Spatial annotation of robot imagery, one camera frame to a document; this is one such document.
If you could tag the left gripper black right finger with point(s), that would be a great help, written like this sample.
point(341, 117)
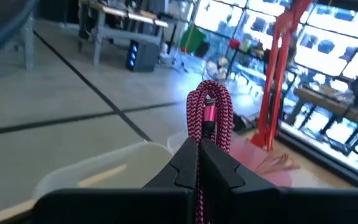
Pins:
point(222, 174)

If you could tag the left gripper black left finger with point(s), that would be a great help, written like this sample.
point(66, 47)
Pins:
point(183, 168)

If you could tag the clear plastic bin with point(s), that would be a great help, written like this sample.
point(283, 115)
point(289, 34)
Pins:
point(176, 143)

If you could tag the opaque white plastic bin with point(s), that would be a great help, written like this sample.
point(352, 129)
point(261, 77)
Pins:
point(104, 168)

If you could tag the computer tower blue lights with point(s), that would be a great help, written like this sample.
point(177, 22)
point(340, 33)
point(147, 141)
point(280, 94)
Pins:
point(145, 56)

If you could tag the red desk lamp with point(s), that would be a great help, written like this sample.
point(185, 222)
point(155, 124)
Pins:
point(275, 62)

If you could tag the wooden table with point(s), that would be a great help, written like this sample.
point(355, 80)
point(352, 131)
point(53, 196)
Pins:
point(328, 104)

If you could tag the green object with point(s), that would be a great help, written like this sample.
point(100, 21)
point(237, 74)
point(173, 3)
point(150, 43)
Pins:
point(193, 39)

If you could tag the grey workbench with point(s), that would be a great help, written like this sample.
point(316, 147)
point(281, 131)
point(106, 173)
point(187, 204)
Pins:
point(126, 14)

